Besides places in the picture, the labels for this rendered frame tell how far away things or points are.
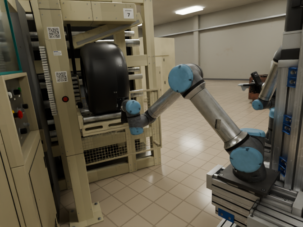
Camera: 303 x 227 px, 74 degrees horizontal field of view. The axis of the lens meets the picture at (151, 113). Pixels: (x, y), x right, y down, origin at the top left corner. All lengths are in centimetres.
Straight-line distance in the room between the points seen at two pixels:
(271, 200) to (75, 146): 131
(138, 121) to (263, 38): 1066
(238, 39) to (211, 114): 1109
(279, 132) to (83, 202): 152
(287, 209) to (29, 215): 111
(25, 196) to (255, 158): 96
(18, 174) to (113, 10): 144
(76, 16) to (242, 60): 1051
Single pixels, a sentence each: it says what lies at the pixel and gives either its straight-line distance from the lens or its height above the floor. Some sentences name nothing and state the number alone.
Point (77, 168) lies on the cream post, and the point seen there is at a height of 50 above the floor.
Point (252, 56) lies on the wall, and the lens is 1162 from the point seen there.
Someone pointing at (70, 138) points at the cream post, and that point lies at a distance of 166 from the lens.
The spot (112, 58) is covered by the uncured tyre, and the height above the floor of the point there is 132.
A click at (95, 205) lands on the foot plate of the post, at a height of 1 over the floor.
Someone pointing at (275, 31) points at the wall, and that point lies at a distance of 1139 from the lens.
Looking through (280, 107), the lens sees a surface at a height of 102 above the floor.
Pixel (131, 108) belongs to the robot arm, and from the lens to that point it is 106.
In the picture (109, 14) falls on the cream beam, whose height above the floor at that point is 169.
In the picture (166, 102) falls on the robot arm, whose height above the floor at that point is 106.
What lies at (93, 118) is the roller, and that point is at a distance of 155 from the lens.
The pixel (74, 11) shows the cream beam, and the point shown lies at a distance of 189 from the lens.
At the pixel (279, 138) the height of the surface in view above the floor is 86.
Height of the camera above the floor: 129
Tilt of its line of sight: 15 degrees down
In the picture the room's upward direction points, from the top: 4 degrees counter-clockwise
